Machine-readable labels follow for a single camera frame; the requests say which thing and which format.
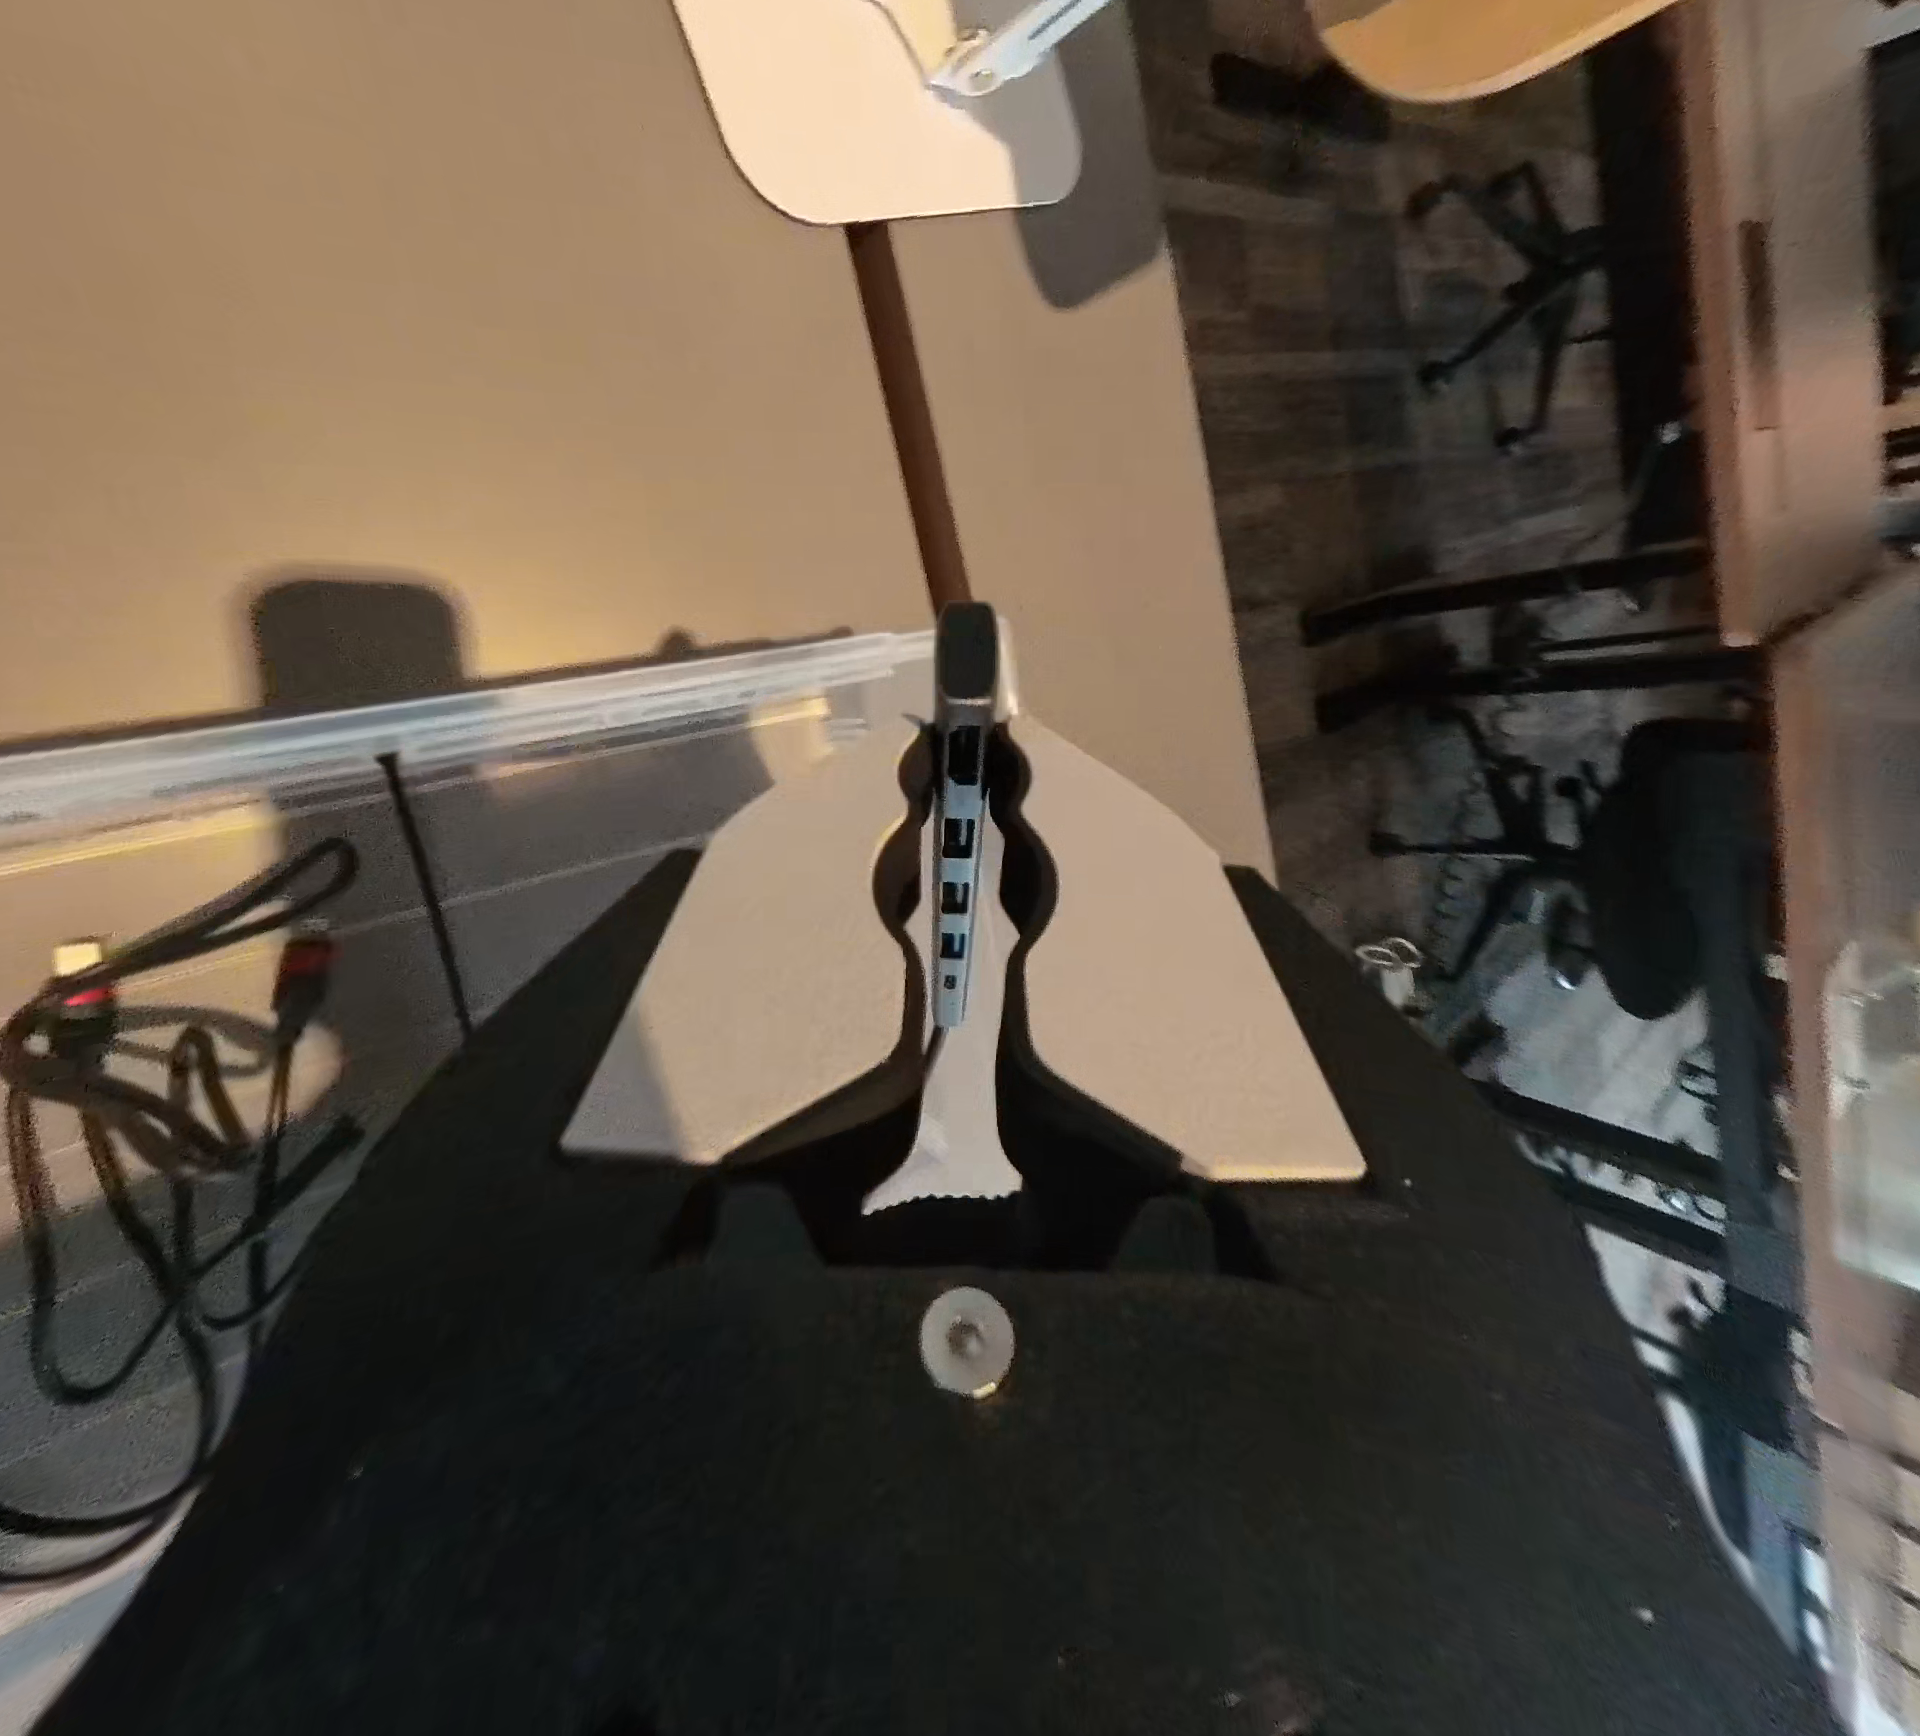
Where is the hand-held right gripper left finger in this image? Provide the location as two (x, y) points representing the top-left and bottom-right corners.
(558, 710), (949, 1193)

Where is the black metal desk frame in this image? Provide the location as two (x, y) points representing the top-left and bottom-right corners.
(1306, 536), (1801, 749)

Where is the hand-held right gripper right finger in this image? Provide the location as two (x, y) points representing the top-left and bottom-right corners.
(983, 710), (1373, 1198)

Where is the black office chair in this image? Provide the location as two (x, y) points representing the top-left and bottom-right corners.
(1403, 163), (1646, 455)
(1366, 710), (1777, 1025)

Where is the white stand with clear arms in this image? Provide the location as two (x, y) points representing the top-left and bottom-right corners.
(600, 0), (1382, 230)

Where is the thin black cable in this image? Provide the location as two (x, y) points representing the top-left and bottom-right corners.
(0, 837), (368, 1574)

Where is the clear plastic bin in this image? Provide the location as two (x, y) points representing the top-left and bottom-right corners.
(0, 626), (938, 1619)

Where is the grey usb hub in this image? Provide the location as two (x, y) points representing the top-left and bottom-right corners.
(915, 603), (1015, 1043)

